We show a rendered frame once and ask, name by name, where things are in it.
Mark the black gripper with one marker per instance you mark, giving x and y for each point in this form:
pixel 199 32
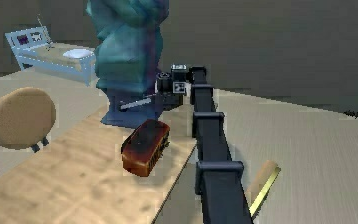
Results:
pixel 167 87

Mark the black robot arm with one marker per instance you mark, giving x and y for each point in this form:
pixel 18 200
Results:
pixel 213 156

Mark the light wooden dining table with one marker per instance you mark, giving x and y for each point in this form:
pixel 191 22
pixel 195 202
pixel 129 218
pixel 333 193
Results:
pixel 80 173

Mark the brown wooden radio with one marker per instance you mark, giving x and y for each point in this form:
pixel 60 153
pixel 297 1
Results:
pixel 146 146

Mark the teal blue statue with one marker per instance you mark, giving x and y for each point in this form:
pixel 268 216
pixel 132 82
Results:
pixel 128 56

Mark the white pillow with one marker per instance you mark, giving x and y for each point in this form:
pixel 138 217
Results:
pixel 77 53

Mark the pale blue bed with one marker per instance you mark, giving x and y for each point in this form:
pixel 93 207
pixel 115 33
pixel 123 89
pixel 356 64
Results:
pixel 53 58

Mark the round tan chair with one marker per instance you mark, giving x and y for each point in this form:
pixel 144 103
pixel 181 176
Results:
pixel 20 116

